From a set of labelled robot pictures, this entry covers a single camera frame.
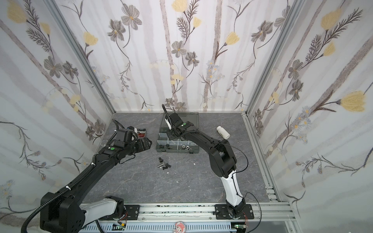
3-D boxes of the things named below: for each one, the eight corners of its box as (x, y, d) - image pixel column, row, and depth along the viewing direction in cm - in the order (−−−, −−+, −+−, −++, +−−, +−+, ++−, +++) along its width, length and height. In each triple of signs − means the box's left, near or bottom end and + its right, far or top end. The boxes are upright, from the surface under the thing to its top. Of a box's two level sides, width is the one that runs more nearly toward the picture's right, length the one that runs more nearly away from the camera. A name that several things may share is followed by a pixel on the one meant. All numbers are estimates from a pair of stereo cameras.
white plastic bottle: (224, 140, 106) (225, 137, 103) (215, 130, 112) (216, 127, 109) (229, 138, 107) (230, 135, 104) (220, 127, 113) (221, 124, 110)
